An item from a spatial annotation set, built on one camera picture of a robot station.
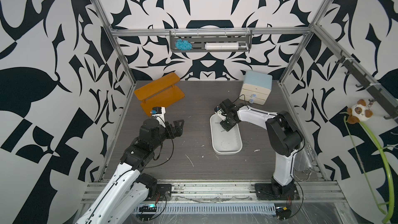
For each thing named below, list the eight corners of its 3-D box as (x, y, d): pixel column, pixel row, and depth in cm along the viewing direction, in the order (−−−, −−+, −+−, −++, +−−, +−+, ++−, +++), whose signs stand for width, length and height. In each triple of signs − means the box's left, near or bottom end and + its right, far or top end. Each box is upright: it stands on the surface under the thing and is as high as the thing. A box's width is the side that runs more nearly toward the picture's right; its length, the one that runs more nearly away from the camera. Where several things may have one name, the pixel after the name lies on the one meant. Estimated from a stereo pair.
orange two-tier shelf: (147, 116, 103) (141, 104, 92) (139, 102, 111) (132, 89, 100) (186, 96, 114) (184, 83, 103) (176, 84, 121) (173, 71, 111)
